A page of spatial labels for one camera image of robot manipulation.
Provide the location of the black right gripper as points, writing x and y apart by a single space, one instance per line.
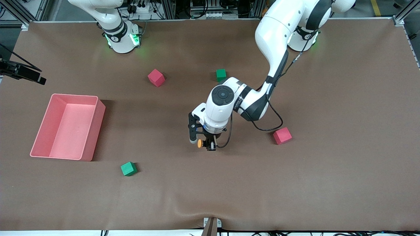
4 66

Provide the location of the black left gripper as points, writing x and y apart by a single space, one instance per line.
210 136

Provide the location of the orange capped black button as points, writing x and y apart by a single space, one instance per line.
199 143

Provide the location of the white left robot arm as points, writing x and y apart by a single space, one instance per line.
279 29

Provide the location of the brown table cover mat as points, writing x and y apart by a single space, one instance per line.
210 190

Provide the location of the pink plastic bin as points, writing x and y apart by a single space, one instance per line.
69 137

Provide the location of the green foam cube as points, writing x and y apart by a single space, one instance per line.
128 169
220 73

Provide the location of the pink foam cube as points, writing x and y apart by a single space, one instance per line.
156 78
282 136

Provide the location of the white power strip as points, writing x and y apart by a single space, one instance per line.
141 8

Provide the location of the white connector block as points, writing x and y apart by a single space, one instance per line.
213 15

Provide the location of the orange bag pile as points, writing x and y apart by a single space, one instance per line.
264 12

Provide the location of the aluminium frame post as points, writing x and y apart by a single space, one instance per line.
25 26
169 8
397 20
256 8

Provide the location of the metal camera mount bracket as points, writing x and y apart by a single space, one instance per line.
210 229

